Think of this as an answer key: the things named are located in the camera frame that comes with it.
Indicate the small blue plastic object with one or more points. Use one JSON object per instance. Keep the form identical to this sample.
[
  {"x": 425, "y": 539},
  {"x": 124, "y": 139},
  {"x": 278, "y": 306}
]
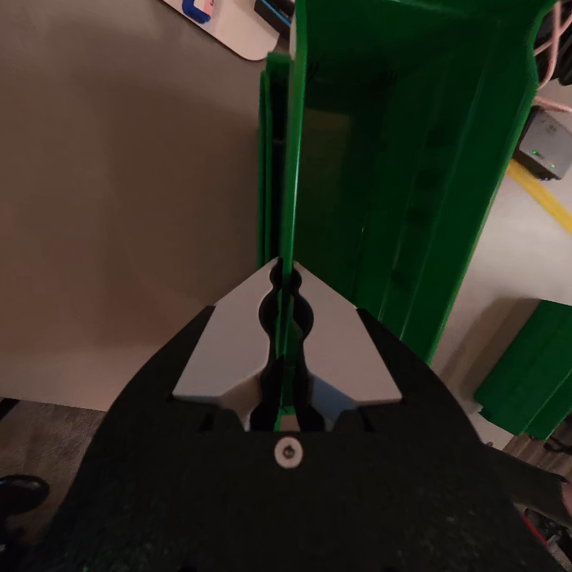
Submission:
[{"x": 196, "y": 13}]

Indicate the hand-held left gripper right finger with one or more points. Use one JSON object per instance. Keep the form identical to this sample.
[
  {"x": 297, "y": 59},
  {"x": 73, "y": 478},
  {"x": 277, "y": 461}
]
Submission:
[{"x": 339, "y": 357}]

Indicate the stack of green nested bins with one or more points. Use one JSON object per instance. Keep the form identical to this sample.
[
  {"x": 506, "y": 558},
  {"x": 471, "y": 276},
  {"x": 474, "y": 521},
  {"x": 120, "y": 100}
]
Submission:
[{"x": 531, "y": 371}]

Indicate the black box with blue stripe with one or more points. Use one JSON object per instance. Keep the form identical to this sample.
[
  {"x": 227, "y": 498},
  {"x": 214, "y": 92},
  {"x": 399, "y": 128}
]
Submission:
[{"x": 268, "y": 11}]

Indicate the white device with blue label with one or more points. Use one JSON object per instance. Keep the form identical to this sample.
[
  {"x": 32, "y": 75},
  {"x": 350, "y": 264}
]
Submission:
[{"x": 241, "y": 31}]

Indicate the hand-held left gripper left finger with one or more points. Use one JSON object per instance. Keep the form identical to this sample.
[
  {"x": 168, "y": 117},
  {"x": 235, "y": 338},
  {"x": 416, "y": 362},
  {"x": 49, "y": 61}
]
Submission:
[{"x": 223, "y": 353}]

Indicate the grey box device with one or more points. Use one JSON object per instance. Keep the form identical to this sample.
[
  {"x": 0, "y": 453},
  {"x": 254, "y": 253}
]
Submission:
[{"x": 543, "y": 138}]

